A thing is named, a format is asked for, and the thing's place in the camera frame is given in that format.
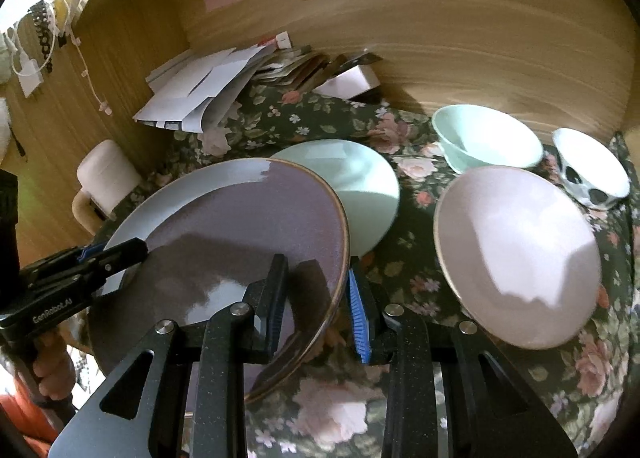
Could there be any dark brown plate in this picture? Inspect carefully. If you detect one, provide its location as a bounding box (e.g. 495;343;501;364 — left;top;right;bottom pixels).
88;158;349;403

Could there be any mint green bowl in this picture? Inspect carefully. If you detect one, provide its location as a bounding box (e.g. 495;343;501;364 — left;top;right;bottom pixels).
431;104;544;174

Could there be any left hand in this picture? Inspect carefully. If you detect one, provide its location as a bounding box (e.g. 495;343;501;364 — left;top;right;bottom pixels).
32;329;76;400

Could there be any floral tablecloth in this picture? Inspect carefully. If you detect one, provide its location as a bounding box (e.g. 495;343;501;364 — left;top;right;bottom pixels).
94;82;640;458

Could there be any pink plate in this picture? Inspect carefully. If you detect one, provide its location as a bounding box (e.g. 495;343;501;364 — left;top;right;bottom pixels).
434;166;602;350

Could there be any mint green plate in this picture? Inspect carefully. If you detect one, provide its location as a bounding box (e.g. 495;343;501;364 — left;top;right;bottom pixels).
273;139;400;257

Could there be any white paper stack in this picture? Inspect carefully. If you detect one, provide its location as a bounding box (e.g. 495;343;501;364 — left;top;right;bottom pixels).
134;44;277;134

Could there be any white cow pattern bowl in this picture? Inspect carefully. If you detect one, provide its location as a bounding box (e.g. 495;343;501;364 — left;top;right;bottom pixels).
552;129;630;211

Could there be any stack of books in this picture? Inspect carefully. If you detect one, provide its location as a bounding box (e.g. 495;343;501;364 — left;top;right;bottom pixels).
250;45;383;92

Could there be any small white box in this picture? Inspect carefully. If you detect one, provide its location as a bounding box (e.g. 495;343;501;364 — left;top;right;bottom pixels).
314;64;381;100

